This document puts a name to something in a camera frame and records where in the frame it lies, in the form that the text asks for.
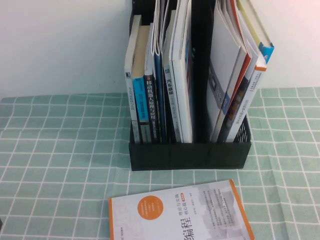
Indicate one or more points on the books in compartment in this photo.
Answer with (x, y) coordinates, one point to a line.
(225, 50)
(182, 75)

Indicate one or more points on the white book with orange edge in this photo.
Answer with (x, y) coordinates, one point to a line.
(175, 217)

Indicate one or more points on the white-spined paperback book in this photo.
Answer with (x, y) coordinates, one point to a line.
(128, 87)

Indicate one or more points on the books in left compartment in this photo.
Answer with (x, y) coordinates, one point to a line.
(182, 75)

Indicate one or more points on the orange-backed photo cover book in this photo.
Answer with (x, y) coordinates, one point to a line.
(246, 65)

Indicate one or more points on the cyan-spined book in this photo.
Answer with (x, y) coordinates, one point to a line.
(139, 100)

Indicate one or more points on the black-spined book white characters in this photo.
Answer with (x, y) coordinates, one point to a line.
(150, 105)

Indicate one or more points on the yellow book with blue spine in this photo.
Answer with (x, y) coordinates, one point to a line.
(252, 22)

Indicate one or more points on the green white checked tablecloth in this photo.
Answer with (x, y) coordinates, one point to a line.
(50, 150)

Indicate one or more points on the dark blue thin book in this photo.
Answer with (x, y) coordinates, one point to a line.
(158, 87)

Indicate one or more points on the books in right compartment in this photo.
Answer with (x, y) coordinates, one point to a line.
(225, 50)

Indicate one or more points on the grey-spined white book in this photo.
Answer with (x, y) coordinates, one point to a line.
(170, 87)

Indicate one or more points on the white thin booklets bundle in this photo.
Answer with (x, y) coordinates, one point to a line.
(157, 30)

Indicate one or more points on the white book orange-topped spine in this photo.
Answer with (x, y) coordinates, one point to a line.
(252, 100)

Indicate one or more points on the black plastic book holder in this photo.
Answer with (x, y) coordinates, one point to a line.
(175, 157)

